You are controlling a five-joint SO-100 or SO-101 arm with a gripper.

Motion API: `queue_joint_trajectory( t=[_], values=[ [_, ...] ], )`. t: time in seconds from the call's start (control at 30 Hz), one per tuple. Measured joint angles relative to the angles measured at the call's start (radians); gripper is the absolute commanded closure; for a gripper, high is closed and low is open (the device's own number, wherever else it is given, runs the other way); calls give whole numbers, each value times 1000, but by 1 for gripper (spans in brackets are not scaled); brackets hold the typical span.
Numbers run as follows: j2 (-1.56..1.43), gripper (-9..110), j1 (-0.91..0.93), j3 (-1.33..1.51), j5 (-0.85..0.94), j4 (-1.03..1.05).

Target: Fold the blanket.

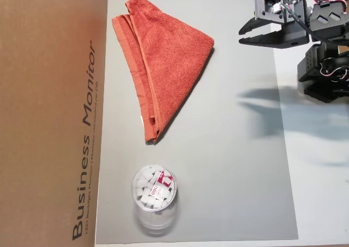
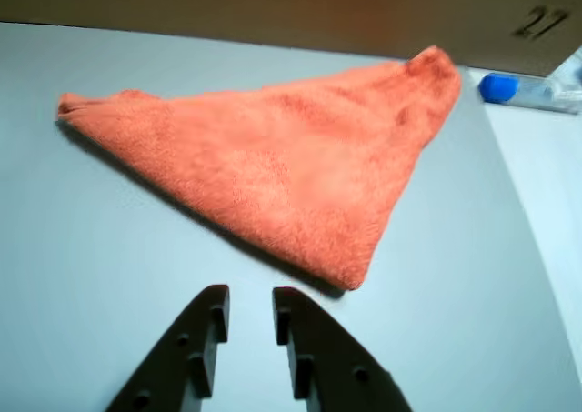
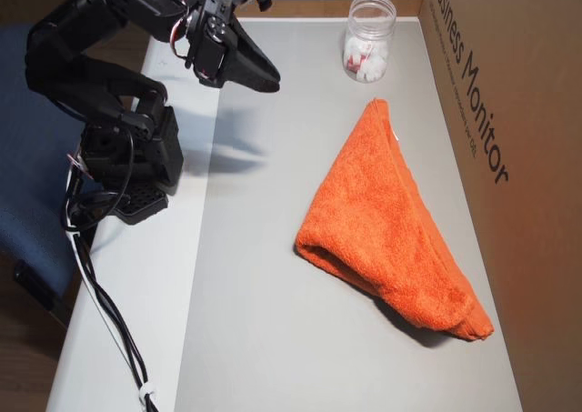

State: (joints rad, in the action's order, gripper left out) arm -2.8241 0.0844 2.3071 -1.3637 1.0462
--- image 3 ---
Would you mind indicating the orange terry towel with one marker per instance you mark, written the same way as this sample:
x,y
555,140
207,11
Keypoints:
x,y
377,221

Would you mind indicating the brown cardboard monitor box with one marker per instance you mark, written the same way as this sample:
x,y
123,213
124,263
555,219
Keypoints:
x,y
523,248

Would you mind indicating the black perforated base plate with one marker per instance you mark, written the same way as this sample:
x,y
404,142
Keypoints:
x,y
143,205

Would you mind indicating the clear plastic jar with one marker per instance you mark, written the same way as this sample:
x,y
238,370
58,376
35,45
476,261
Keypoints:
x,y
368,39

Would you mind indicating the red white eraser wrapper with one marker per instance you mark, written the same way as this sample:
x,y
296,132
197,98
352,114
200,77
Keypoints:
x,y
354,62

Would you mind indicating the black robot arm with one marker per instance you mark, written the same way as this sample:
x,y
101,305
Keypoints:
x,y
104,80

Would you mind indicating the grey desk mat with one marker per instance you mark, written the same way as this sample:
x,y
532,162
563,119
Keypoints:
x,y
282,294

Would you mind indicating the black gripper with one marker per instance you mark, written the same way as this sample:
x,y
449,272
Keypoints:
x,y
244,62

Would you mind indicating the blue office chair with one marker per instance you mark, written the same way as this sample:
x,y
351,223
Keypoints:
x,y
27,157

